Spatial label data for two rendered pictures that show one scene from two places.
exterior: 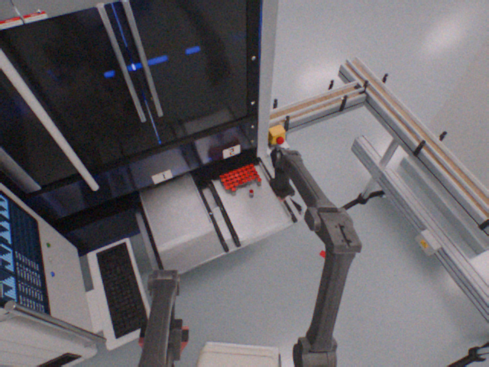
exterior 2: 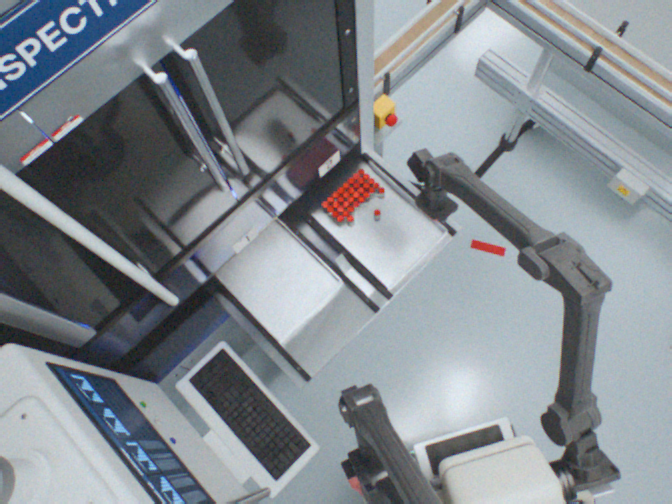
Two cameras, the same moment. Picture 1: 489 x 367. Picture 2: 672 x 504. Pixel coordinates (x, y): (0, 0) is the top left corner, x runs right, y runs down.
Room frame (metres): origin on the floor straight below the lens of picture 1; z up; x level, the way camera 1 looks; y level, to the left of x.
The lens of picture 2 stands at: (0.19, 0.24, 2.56)
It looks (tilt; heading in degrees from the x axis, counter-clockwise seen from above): 71 degrees down; 348
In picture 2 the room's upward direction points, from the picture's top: 9 degrees counter-clockwise
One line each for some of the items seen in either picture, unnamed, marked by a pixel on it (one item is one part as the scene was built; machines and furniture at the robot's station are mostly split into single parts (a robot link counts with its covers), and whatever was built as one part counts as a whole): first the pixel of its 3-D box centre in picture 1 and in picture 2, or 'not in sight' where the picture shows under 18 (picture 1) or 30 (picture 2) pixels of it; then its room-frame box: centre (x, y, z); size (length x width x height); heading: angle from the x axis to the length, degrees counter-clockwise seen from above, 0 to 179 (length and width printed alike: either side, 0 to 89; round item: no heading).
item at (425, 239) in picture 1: (427, 242); (627, 186); (0.73, -1.02, 0.50); 0.12 x 0.05 x 0.09; 24
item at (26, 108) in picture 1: (69, 111); (119, 219); (0.77, 0.56, 1.50); 0.47 x 0.01 x 0.59; 114
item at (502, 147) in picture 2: (361, 201); (506, 146); (1.24, -0.87, 0.07); 0.50 x 0.08 x 0.14; 114
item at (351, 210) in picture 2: (242, 183); (358, 204); (0.87, 0.02, 0.90); 0.18 x 0.02 x 0.05; 114
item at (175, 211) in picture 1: (173, 206); (273, 273); (0.76, 0.34, 0.90); 0.34 x 0.26 x 0.04; 24
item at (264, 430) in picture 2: (121, 286); (248, 411); (0.41, 0.55, 0.82); 0.40 x 0.14 x 0.02; 24
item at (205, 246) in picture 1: (213, 206); (329, 253); (0.76, 0.16, 0.87); 0.70 x 0.48 x 0.02; 114
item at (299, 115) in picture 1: (309, 108); (408, 44); (1.36, -0.35, 0.92); 0.69 x 0.16 x 0.16; 114
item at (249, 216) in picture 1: (250, 199); (378, 224); (0.79, -0.02, 0.90); 0.34 x 0.26 x 0.04; 24
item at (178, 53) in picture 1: (202, 70); (282, 81); (0.96, 0.15, 1.50); 0.43 x 0.01 x 0.59; 114
